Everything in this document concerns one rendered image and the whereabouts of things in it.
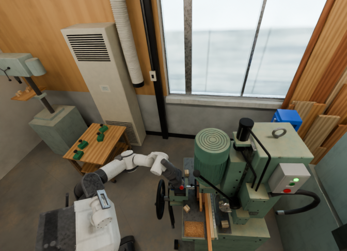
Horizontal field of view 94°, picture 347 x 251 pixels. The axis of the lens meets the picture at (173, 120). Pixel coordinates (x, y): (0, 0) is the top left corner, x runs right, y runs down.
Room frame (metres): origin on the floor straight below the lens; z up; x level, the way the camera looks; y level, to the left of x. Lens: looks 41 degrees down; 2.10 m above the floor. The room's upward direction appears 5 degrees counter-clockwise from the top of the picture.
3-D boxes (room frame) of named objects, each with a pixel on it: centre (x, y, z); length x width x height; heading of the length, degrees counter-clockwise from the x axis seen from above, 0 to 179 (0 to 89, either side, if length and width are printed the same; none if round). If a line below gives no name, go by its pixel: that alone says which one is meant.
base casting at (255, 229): (0.51, -0.30, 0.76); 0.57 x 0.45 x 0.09; 83
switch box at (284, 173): (0.34, -0.48, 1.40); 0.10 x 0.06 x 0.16; 83
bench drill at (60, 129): (2.00, 1.78, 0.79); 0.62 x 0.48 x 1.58; 74
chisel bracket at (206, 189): (0.52, -0.20, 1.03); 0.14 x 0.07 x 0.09; 83
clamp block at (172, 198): (0.57, 0.00, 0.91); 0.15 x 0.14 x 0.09; 173
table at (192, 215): (0.56, -0.08, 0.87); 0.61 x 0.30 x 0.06; 173
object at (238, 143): (0.50, -0.32, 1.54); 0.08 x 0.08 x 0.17; 83
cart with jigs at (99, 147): (1.53, 1.07, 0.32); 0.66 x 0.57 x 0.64; 164
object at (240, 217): (0.34, -0.35, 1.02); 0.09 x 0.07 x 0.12; 173
